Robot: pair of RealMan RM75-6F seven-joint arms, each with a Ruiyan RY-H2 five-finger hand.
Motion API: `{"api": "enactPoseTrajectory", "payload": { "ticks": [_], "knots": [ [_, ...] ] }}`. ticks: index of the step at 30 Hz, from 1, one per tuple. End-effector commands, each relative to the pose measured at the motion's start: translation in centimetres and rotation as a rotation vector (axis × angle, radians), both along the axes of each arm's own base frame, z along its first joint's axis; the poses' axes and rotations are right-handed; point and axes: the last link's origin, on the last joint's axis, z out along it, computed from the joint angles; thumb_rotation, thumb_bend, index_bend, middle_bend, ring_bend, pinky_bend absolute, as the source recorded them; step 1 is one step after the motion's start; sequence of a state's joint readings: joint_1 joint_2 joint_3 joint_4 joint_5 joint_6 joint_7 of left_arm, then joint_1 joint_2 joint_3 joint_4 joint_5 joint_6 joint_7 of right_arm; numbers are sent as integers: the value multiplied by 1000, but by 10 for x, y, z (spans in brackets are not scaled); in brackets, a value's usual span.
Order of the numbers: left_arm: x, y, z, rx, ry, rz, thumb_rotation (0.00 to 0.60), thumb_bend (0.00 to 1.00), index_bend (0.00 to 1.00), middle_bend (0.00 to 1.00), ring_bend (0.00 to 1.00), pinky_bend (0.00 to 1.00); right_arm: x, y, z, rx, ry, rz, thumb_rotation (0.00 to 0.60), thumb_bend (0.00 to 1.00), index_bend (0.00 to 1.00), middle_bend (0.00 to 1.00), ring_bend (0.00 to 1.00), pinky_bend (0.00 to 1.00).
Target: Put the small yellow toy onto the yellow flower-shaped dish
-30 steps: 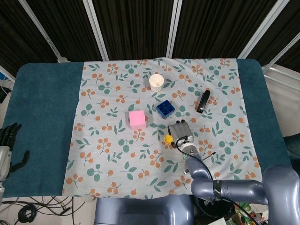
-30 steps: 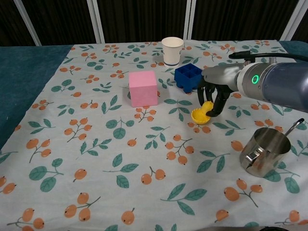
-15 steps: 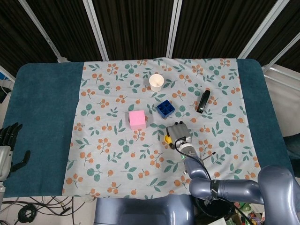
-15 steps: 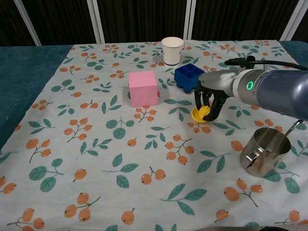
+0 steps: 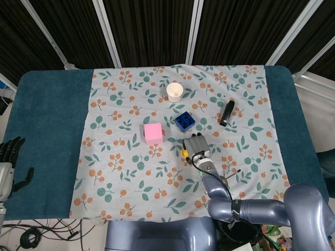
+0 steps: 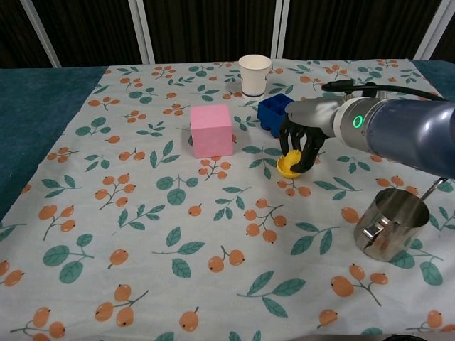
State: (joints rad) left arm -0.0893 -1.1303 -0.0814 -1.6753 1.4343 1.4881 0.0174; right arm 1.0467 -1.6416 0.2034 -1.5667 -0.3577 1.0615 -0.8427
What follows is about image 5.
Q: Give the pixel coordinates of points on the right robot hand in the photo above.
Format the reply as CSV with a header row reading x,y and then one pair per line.
x,y
196,147

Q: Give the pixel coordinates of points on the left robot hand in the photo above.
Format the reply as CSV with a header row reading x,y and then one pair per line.
x,y
5,167

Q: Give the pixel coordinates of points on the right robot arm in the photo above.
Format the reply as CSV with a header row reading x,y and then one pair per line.
x,y
261,204

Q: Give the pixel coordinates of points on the yellow round lid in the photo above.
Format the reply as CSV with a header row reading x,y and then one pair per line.
x,y
184,154

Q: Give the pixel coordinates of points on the blue grid block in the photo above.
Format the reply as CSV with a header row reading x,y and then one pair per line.
x,y
185,121

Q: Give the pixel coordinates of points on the floral tablecloth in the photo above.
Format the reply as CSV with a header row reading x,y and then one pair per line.
x,y
157,141

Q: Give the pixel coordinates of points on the small steel saucepan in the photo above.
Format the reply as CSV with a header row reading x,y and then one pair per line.
x,y
224,179

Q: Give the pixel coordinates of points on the pink cube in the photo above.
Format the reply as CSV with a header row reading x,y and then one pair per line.
x,y
153,133

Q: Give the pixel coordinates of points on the black stapler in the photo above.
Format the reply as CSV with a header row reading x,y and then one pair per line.
x,y
226,114

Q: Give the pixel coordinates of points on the teal table cover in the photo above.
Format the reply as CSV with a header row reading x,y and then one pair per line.
x,y
47,136

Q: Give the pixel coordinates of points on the white paper cup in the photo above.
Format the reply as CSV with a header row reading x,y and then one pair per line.
x,y
174,92

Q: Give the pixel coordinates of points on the blue-grey robot torso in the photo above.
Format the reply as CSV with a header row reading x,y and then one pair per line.
x,y
159,235

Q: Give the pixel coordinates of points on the black waste bin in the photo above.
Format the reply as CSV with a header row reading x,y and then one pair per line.
x,y
239,235

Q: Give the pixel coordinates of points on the colourful packaging pile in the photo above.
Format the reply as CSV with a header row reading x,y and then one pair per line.
x,y
274,239

